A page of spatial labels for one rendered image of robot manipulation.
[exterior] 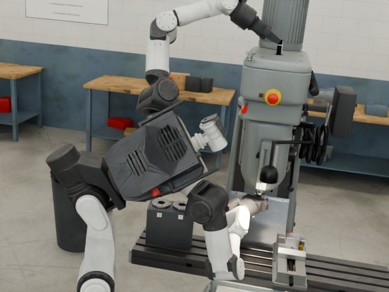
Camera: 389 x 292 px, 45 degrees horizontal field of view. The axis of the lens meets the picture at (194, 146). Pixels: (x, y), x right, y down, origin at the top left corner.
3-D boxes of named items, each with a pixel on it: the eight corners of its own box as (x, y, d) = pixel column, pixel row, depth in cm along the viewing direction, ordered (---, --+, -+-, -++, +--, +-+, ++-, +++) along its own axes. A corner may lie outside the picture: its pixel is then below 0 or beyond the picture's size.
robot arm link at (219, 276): (245, 242, 190) (241, 287, 177) (221, 243, 193) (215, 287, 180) (239, 227, 183) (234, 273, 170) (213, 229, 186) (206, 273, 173)
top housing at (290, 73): (307, 108, 176) (314, 65, 171) (237, 99, 180) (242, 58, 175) (303, 85, 220) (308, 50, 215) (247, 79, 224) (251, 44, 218)
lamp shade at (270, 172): (263, 184, 184) (265, 169, 182) (256, 176, 190) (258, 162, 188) (280, 183, 186) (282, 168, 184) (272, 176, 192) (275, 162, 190)
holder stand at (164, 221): (190, 249, 225) (194, 211, 219) (145, 244, 226) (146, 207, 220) (192, 236, 237) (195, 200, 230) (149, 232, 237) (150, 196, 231)
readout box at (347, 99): (351, 139, 218) (360, 95, 211) (331, 137, 220) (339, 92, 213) (346, 127, 237) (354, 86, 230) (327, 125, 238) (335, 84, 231)
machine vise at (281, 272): (307, 291, 201) (311, 269, 197) (271, 285, 203) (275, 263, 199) (303, 249, 234) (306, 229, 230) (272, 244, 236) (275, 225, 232)
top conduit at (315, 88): (318, 97, 177) (320, 87, 175) (307, 95, 177) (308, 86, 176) (312, 76, 219) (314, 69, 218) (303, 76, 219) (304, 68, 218)
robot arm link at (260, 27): (255, 41, 197) (232, 24, 194) (269, 21, 195) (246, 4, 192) (261, 44, 185) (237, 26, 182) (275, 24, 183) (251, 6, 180)
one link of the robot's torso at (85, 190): (62, 198, 165) (92, 182, 165) (68, 182, 178) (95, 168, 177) (83, 226, 170) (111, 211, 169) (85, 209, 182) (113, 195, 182)
